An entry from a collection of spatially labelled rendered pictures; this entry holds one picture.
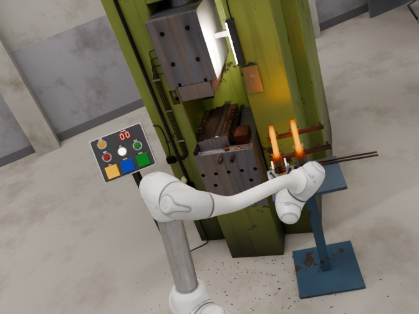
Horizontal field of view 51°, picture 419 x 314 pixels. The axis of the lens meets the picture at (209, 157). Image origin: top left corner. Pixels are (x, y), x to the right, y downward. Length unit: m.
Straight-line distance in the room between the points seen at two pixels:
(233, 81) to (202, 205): 1.60
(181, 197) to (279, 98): 1.31
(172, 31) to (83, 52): 3.55
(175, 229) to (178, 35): 1.14
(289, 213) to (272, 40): 1.06
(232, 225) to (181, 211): 1.55
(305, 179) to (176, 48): 1.10
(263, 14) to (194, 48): 0.41
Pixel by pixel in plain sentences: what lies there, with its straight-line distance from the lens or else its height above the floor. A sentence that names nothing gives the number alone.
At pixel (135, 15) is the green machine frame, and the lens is 2.68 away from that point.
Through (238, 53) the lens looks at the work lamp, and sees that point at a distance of 2.57.
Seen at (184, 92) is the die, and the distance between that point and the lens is 2.62.
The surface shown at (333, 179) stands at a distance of 2.52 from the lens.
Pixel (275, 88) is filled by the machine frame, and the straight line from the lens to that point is 2.67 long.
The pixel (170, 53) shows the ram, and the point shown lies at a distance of 2.54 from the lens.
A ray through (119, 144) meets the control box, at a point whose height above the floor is 1.13.
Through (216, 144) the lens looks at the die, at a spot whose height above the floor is 0.94.
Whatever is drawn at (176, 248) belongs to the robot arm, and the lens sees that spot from 1.82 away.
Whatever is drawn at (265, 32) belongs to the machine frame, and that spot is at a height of 1.52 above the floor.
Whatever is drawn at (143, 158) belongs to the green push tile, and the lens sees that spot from 2.76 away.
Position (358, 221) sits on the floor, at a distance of 3.37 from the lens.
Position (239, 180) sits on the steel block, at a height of 0.69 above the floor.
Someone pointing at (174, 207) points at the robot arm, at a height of 1.41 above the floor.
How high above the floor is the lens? 2.29
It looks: 31 degrees down
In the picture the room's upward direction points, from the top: 20 degrees counter-clockwise
